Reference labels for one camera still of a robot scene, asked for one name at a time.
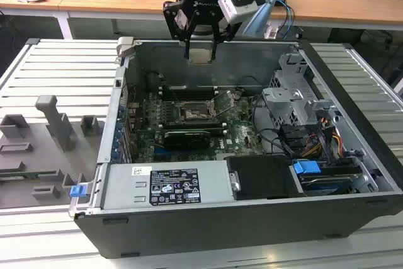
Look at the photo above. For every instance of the black RAM slot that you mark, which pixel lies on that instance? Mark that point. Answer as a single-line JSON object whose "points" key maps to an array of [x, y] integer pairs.
{"points": [[189, 88], [192, 129], [189, 95], [192, 123]]}

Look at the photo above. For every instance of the black CPU socket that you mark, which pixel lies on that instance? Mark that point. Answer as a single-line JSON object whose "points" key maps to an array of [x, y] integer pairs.
{"points": [[195, 113]]}

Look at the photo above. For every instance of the silver square CPU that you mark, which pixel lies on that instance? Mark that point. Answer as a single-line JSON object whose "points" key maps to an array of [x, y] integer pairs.
{"points": [[200, 56]]}

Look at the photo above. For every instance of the blue plastic case latch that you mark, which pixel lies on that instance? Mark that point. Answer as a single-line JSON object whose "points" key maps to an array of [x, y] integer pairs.
{"points": [[78, 191]]}

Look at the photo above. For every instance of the green RAM stick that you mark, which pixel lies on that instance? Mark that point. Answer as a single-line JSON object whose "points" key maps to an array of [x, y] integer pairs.
{"points": [[28, 174]]}

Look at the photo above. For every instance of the green motherboard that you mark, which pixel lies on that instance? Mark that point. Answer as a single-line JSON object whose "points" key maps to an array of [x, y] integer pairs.
{"points": [[242, 136]]}

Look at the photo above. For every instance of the black open PC case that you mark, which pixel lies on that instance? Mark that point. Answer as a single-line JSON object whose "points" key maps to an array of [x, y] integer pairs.
{"points": [[220, 234]]}

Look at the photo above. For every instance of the expansion slot bracket panel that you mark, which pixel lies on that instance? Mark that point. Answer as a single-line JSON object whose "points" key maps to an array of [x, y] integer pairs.
{"points": [[121, 117]]}

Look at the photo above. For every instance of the hard disk in blue carrier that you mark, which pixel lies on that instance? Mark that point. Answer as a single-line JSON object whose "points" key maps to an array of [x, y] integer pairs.
{"points": [[305, 168]]}

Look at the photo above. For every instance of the grey parts rack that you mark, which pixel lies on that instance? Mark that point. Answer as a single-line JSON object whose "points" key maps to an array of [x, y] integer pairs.
{"points": [[37, 155]]}

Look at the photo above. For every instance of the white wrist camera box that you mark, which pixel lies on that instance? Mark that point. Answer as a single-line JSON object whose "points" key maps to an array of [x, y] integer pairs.
{"points": [[239, 7]]}

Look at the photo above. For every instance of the blue expansion slot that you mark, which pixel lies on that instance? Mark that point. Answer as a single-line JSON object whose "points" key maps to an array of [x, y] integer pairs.
{"points": [[159, 146]]}

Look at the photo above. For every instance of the grey metal drive cage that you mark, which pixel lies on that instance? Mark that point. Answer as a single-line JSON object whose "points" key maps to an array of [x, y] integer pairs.
{"points": [[283, 99]]}

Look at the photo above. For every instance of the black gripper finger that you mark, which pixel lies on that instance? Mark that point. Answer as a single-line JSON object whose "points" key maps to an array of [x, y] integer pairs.
{"points": [[171, 20], [214, 29]]}

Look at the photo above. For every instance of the black graphics card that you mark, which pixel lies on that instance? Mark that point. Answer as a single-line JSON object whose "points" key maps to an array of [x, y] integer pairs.
{"points": [[185, 140]]}

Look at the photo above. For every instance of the grey power supply unit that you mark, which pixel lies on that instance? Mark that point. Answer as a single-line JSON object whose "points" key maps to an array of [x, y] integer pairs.
{"points": [[126, 187]]}

